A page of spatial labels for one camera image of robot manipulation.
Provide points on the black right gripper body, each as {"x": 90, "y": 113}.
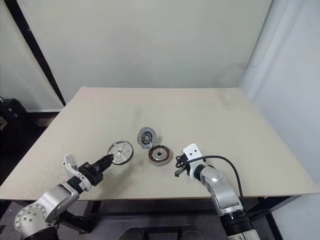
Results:
{"x": 182, "y": 162}

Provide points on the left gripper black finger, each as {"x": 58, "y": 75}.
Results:
{"x": 107, "y": 165}
{"x": 106, "y": 159}

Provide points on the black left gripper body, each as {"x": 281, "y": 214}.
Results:
{"x": 92, "y": 173}

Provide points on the silver spoked rotor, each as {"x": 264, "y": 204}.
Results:
{"x": 122, "y": 152}

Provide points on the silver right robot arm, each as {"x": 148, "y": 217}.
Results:
{"x": 222, "y": 192}

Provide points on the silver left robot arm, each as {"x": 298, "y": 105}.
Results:
{"x": 52, "y": 200}

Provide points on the round motor housing with windings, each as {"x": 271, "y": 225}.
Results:
{"x": 160, "y": 155}

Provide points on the round grey motor housing lid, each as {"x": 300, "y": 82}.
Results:
{"x": 146, "y": 137}

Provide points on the dark rounded shape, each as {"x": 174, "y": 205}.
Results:
{"x": 136, "y": 235}

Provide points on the black bag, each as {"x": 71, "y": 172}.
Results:
{"x": 12, "y": 115}

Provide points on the black diagonal beam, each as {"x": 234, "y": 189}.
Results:
{"x": 37, "y": 52}

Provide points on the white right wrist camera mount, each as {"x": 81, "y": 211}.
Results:
{"x": 193, "y": 151}

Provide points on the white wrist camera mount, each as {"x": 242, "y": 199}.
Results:
{"x": 71, "y": 162}
{"x": 193, "y": 151}

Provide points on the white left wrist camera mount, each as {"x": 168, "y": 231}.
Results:
{"x": 71, "y": 162}

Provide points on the black table frame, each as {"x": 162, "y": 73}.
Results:
{"x": 150, "y": 207}

